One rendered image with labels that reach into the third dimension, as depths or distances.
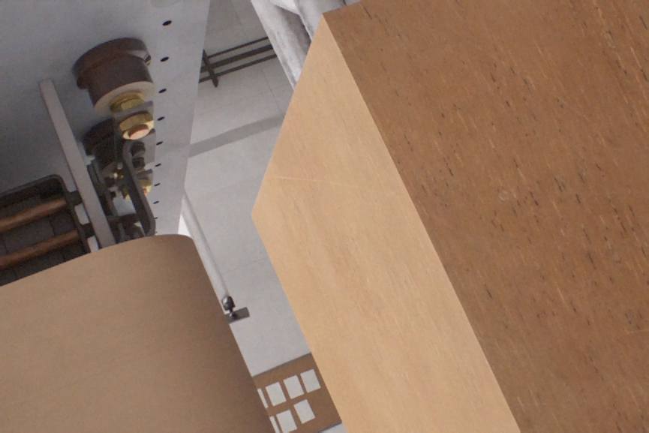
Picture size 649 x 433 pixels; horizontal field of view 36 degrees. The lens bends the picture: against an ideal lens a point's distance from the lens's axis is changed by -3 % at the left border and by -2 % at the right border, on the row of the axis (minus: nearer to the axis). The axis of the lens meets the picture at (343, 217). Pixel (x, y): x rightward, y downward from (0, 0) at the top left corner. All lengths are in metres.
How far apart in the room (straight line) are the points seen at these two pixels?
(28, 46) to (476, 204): 0.98
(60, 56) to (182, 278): 0.35
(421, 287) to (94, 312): 0.82
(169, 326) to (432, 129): 0.84
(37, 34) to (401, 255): 0.92
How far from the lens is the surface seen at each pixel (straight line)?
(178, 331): 1.26
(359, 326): 0.58
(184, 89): 1.66
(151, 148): 1.52
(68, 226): 1.43
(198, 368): 1.25
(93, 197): 1.39
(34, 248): 1.39
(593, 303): 0.45
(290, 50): 2.85
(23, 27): 1.31
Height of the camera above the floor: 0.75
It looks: 11 degrees up
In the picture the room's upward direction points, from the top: 25 degrees counter-clockwise
